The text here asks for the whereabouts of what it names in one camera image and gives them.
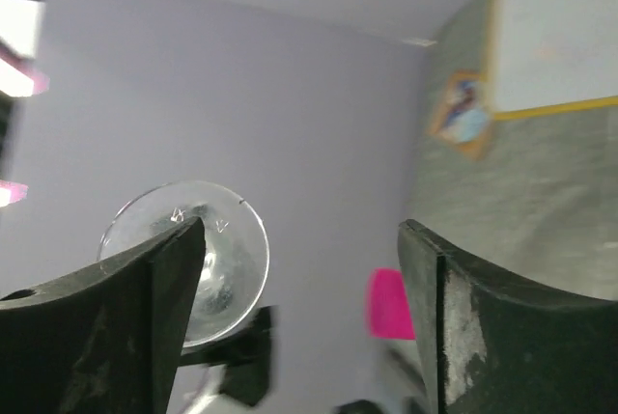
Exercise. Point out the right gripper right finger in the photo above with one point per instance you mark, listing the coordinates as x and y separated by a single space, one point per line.
492 341

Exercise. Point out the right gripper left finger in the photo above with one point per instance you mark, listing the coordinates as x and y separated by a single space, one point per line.
106 338

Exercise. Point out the pink wine glass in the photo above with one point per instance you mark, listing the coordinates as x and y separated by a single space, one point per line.
387 311

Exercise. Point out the clear wine glass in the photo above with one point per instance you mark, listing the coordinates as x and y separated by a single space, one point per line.
236 262

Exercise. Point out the orange picture card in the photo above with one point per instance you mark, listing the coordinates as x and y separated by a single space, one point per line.
461 118

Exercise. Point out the white board yellow rim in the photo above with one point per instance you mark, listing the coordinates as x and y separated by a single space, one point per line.
550 56

